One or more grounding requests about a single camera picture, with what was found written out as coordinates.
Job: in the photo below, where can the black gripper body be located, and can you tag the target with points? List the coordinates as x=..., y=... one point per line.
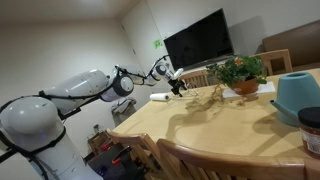
x=175, y=84

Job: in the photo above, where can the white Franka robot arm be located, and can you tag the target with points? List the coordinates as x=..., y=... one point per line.
x=30, y=123

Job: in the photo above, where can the wooden slat back chair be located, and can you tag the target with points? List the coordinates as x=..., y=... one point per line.
x=216, y=163
x=196, y=77
x=133, y=136
x=273, y=55

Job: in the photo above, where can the white television cabinet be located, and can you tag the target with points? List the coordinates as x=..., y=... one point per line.
x=216, y=64

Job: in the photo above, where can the green sticky note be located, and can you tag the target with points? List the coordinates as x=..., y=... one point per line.
x=158, y=44

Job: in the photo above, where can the black flat screen television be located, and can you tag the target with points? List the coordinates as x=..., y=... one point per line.
x=200, y=40

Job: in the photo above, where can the grey clothes pile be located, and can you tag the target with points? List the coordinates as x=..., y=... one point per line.
x=125, y=107

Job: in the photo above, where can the green plant in terracotta pot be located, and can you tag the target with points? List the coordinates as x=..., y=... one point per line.
x=245, y=87

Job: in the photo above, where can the white tray under pot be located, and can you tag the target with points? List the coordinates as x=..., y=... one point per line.
x=266, y=88

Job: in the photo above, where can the small wooden crate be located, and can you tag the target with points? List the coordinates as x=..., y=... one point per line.
x=98, y=141

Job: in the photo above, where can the teal watering can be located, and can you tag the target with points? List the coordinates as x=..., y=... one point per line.
x=296, y=96

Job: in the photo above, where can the brown armchair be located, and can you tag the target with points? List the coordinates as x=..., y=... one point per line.
x=300, y=43

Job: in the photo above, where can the red jar with black lid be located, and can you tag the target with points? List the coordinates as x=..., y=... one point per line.
x=311, y=133

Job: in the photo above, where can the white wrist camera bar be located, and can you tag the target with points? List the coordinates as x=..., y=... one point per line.
x=177, y=74

